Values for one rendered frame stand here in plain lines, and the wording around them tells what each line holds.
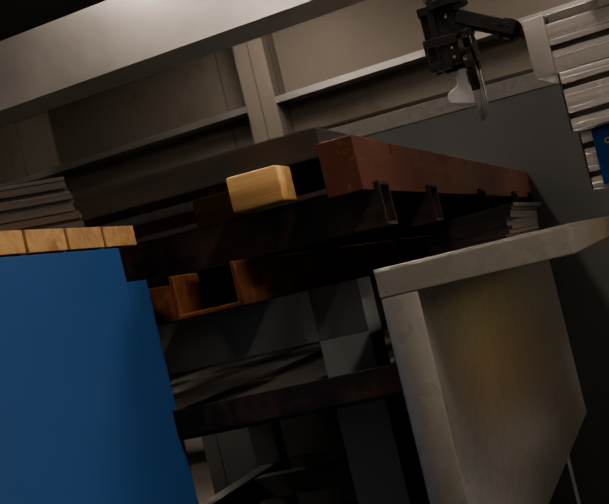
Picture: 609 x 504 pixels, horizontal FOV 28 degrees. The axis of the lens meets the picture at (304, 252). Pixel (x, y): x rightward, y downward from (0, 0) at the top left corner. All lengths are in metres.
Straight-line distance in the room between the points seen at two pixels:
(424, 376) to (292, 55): 9.82
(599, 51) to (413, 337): 0.73
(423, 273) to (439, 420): 0.15
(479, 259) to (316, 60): 9.71
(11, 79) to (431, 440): 7.34
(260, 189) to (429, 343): 0.25
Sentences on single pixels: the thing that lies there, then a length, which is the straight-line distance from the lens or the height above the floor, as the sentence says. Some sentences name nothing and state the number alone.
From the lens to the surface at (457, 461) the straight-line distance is 1.24.
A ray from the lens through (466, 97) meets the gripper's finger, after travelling 2.06.
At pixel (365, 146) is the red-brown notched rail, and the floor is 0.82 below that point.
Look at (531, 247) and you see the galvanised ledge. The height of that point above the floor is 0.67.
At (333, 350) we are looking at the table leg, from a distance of 1.38.
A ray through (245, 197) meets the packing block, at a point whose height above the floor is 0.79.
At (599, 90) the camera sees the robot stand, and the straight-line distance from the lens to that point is 1.82.
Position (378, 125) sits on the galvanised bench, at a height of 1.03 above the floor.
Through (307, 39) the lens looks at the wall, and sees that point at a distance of 10.95.
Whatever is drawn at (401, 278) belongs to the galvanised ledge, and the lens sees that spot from 1.23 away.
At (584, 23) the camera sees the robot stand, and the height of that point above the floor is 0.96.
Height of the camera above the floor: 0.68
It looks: 2 degrees up
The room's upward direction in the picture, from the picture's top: 13 degrees counter-clockwise
